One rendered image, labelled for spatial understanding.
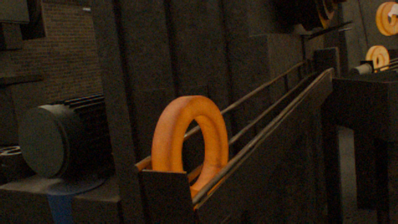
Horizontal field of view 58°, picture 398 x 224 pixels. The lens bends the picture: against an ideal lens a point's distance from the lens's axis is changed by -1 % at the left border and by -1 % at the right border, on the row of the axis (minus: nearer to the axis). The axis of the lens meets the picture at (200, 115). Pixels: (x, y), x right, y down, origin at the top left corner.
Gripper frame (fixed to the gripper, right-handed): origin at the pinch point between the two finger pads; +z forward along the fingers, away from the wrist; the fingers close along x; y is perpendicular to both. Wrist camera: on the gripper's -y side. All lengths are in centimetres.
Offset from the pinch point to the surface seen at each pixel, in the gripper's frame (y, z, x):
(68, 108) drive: -50, 71, 141
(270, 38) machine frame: 0, -25, 89
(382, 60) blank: -22.9, 0.8, -2.9
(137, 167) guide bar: -6, -71, 148
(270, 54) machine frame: -5, -27, 90
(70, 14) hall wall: -91, 753, 36
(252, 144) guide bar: -11, -65, 123
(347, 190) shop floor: -95, -2, 8
